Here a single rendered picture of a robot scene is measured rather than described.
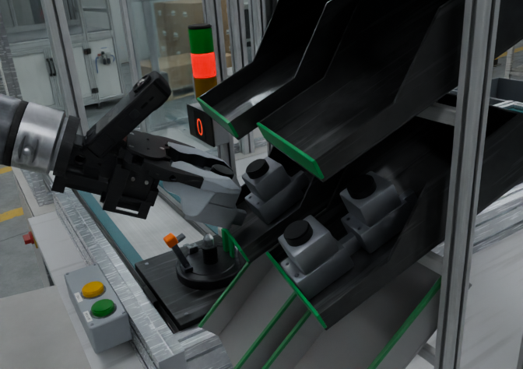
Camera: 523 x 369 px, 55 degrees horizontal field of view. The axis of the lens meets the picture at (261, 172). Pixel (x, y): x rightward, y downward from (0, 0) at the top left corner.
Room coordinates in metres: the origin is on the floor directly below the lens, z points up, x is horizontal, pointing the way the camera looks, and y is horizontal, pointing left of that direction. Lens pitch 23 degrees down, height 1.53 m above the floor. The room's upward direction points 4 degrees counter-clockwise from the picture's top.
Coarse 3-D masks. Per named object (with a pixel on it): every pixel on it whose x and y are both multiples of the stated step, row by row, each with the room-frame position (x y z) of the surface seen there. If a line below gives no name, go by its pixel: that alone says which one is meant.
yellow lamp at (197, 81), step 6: (198, 78) 1.06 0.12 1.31; (204, 78) 1.06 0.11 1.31; (210, 78) 1.06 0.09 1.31; (216, 78) 1.08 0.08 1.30; (198, 84) 1.06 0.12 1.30; (204, 84) 1.06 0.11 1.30; (210, 84) 1.06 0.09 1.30; (216, 84) 1.07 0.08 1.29; (198, 90) 1.06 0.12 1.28; (204, 90) 1.06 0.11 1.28; (198, 96) 1.06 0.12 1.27
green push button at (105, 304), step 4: (100, 300) 0.77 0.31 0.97; (104, 300) 0.77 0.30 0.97; (108, 300) 0.77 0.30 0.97; (112, 300) 0.77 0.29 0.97; (96, 304) 0.76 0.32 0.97; (100, 304) 0.76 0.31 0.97; (104, 304) 0.76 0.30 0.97; (108, 304) 0.76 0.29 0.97; (112, 304) 0.76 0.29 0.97; (92, 308) 0.76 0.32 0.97; (96, 308) 0.75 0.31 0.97; (100, 308) 0.75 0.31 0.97; (104, 308) 0.75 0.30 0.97; (108, 308) 0.75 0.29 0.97; (112, 308) 0.76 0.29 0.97; (92, 312) 0.75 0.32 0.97; (96, 312) 0.74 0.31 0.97; (100, 312) 0.74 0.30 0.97; (104, 312) 0.74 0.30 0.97; (108, 312) 0.75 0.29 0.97; (100, 316) 0.74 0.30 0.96
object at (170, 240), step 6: (168, 234) 0.82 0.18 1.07; (180, 234) 0.83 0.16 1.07; (168, 240) 0.81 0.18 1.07; (174, 240) 0.81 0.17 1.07; (180, 240) 0.82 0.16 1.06; (168, 246) 0.81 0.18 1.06; (174, 246) 0.82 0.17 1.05; (174, 252) 0.82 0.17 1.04; (180, 252) 0.82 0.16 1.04; (180, 258) 0.82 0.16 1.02; (186, 258) 0.83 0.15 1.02; (186, 264) 0.82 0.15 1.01
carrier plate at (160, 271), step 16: (160, 256) 0.92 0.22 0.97; (176, 256) 0.91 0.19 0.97; (144, 272) 0.86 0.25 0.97; (160, 272) 0.86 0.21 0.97; (176, 272) 0.85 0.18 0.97; (160, 288) 0.80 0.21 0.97; (176, 288) 0.80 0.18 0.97; (224, 288) 0.79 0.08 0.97; (160, 304) 0.78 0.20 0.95; (176, 304) 0.75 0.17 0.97; (192, 304) 0.75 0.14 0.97; (208, 304) 0.74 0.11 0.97; (176, 320) 0.71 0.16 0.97; (192, 320) 0.70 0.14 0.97
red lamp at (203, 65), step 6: (192, 54) 1.07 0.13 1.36; (198, 54) 1.06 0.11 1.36; (204, 54) 1.06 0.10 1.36; (210, 54) 1.06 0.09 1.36; (192, 60) 1.07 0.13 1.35; (198, 60) 1.06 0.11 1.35; (204, 60) 1.06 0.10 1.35; (210, 60) 1.06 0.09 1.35; (192, 66) 1.07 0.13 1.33; (198, 66) 1.06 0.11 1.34; (204, 66) 1.06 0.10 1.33; (210, 66) 1.06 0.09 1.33; (198, 72) 1.06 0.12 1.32; (204, 72) 1.06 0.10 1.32; (210, 72) 1.06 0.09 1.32
